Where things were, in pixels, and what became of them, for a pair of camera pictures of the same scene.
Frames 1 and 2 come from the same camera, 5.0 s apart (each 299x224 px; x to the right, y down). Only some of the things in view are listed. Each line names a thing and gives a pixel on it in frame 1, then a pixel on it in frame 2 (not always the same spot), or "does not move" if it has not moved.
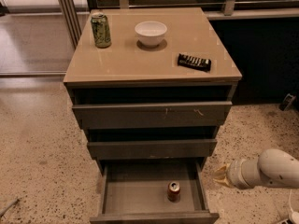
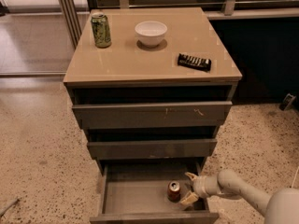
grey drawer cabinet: x=151 y=86 does not move
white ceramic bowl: x=151 y=33 does not move
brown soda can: x=174 y=190 does not move
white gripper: x=234 y=174 → x=200 y=185
